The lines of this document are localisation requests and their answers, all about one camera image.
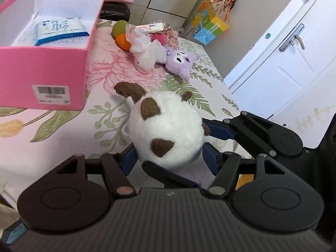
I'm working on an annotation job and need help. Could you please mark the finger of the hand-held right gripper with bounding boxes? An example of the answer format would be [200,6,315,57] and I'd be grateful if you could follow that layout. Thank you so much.
[142,161,203,188]
[203,112,279,158]

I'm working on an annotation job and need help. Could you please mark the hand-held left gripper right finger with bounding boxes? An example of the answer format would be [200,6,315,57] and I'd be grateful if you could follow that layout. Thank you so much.
[202,142,286,199]

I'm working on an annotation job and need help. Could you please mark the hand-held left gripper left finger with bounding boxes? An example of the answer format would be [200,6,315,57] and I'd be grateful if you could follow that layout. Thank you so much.
[56,145,137,199]

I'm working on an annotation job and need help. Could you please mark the white brown plush toy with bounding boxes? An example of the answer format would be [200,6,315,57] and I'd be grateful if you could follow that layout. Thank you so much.
[113,82,212,173]

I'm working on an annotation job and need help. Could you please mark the purple plush toy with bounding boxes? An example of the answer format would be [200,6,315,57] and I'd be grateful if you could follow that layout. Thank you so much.
[165,50,199,82]

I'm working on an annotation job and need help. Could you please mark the pink cardboard box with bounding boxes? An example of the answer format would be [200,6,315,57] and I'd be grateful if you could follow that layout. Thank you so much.
[0,0,109,111]

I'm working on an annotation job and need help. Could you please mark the green orange plush ball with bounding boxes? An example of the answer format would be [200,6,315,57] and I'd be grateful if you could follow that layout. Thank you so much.
[112,20,132,51]

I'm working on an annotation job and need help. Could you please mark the floral tablecloth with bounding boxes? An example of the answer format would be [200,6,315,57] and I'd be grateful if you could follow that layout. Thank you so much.
[0,18,256,205]

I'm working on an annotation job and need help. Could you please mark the white door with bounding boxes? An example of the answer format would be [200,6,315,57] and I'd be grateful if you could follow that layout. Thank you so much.
[224,0,336,150]

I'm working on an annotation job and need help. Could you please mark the colourful hanging bag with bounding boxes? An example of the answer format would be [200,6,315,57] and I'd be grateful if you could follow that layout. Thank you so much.
[192,0,230,45]

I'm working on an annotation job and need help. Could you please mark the grey wooden wardrobe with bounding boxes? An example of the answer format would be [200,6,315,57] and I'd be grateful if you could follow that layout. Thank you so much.
[129,0,315,79]

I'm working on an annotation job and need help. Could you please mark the white mesh bath pouf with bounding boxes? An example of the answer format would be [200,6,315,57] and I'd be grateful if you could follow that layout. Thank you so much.
[125,26,168,71]

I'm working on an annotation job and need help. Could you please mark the pink cloth item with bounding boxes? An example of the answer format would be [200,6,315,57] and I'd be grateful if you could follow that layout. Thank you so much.
[150,33,166,44]

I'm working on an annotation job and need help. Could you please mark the black suitcase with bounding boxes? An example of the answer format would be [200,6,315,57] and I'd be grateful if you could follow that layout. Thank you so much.
[100,2,131,22]

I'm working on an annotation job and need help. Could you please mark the tissue pack in box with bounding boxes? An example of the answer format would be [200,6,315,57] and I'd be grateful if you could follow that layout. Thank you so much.
[10,12,89,48]

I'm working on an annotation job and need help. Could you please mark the silver door handle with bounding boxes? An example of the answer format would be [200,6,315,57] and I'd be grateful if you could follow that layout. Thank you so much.
[279,24,305,52]

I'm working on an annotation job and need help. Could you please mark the orange black lanyard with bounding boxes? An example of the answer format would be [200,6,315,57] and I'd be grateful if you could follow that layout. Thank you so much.
[219,0,243,19]

